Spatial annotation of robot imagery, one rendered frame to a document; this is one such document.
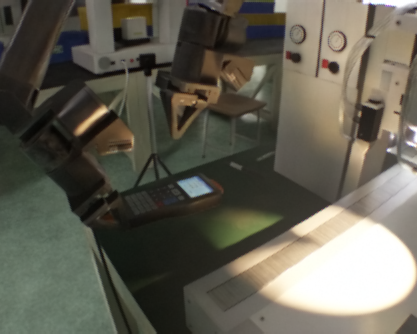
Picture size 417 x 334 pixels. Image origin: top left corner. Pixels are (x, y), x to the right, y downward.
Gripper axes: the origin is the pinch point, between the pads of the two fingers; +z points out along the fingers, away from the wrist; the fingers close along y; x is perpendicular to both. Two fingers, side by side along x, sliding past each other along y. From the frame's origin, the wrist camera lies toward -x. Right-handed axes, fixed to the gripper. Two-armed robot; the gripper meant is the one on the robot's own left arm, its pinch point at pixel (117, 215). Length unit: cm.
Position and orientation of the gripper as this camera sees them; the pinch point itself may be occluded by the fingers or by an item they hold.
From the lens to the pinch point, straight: 56.2
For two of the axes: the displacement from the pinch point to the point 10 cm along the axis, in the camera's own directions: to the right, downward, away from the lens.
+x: -7.5, 6.5, -1.4
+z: 4.3, 6.4, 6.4
